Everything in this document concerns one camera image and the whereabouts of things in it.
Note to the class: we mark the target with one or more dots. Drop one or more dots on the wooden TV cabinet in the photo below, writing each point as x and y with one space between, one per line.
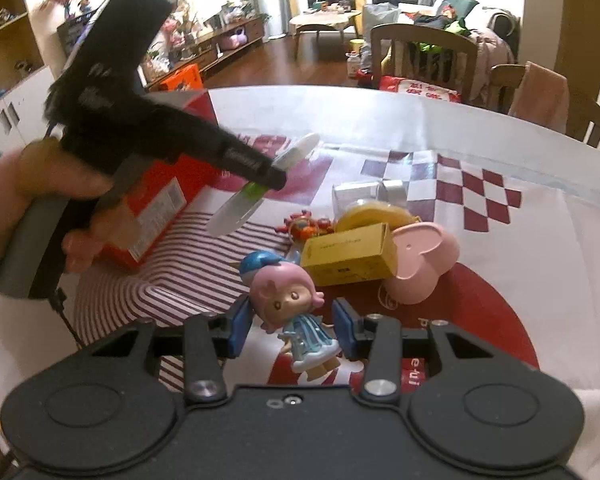
215 47

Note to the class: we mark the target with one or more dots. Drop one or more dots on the brown wooden door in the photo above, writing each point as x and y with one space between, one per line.
580 20

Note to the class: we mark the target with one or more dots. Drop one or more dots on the red printed package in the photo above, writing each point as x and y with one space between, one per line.
420 89

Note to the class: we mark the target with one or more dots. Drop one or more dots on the wooden coffee table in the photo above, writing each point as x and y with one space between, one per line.
325 20

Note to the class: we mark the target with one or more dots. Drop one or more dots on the grey plastic bag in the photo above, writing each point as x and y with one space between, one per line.
377 25

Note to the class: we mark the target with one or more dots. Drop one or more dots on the pink plastic toy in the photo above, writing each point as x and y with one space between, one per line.
235 39

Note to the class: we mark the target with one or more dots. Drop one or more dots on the green sofa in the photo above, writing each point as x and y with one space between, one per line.
495 25

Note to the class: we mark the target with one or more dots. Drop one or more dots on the wooden dining chair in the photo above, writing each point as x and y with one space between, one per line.
420 35
587 115

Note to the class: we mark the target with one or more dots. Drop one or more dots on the clear glass jar silver lid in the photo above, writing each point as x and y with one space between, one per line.
355 192

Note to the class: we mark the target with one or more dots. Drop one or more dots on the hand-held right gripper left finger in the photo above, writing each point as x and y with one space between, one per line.
240 327

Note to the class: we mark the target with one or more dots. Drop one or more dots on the orange gift box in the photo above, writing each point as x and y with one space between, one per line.
180 79

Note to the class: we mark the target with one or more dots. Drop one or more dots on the person's left hand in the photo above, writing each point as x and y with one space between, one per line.
45 175

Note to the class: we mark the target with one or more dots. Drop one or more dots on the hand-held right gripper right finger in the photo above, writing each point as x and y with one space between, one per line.
347 332

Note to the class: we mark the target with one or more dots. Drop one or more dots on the white wooden bookshelf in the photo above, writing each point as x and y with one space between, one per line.
10 60

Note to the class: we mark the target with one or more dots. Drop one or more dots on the pink-haired doll figurine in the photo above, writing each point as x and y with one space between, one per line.
285 300

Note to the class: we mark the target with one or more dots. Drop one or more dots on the red white printed tablecloth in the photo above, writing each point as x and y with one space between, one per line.
480 260

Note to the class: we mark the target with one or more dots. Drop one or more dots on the red cardboard box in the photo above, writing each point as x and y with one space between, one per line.
160 210

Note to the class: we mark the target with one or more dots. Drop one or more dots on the clothes pile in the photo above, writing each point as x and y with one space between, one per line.
437 22

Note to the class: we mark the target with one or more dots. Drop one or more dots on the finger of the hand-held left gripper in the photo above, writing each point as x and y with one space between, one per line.
240 160

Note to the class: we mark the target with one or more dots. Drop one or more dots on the pink towel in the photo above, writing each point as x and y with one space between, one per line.
537 95

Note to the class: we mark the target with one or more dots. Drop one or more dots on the pink heart-shaped box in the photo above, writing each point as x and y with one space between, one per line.
420 260

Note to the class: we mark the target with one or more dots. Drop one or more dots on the white plastic bottle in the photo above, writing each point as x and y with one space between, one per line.
353 65

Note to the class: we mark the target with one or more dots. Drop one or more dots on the small yellow box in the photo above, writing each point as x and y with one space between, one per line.
350 252

